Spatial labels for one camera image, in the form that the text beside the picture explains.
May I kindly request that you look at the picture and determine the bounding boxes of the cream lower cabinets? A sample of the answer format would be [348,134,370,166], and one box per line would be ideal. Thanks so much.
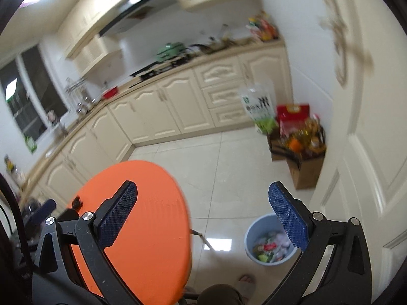
[21,40,293,209]

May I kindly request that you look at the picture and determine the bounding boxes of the range hood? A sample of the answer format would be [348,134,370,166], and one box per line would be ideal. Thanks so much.
[99,0,176,37]

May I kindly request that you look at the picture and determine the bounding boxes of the brown cardboard box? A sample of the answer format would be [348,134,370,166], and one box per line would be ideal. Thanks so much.
[267,131,326,190]

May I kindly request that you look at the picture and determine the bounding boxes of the kitchen window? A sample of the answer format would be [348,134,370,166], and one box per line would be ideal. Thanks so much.
[1,45,68,141]

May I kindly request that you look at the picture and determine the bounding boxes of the utensil rack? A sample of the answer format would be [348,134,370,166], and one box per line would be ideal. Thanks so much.
[65,77,96,116]

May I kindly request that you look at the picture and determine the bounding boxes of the light blue trash bin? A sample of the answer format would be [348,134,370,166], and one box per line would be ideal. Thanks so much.
[244,213,298,266]

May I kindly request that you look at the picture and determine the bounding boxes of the white green rice bag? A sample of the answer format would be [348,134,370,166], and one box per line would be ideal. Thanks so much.
[239,83,278,134]

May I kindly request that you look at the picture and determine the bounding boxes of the red gift bag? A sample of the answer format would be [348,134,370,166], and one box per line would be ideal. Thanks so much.
[277,104,310,137]

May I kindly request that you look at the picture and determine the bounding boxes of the green cooking pot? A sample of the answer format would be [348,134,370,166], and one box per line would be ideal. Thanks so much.
[156,42,186,63]

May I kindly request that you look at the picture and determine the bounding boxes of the brass door handle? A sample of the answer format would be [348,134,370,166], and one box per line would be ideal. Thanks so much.
[319,0,374,87]

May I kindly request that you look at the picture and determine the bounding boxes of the black gas stove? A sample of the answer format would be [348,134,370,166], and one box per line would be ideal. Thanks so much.
[130,54,193,82]

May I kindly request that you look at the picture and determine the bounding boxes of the cooking oil bottles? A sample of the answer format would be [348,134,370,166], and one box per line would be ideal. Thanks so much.
[280,114,326,160]

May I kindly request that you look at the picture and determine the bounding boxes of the white door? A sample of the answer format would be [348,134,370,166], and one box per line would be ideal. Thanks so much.
[310,0,406,298]

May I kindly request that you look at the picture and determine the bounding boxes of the red bowl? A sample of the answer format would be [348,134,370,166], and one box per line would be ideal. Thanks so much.
[102,86,119,100]

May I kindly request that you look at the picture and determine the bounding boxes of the green dish soap bottle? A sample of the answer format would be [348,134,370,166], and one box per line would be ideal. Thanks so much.
[25,136,37,154]

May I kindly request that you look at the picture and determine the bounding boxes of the condiment packages on counter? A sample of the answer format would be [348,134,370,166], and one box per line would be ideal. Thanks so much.
[246,10,279,42]

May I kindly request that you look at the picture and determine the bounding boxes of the trash inside bin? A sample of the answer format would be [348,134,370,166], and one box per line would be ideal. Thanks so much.
[253,231,292,264]

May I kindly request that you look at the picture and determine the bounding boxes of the black wok pan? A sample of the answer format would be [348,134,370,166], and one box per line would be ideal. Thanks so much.
[189,35,237,55]

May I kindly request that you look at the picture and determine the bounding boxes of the grey slipper foot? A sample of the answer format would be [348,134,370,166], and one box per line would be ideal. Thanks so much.
[235,274,257,301]

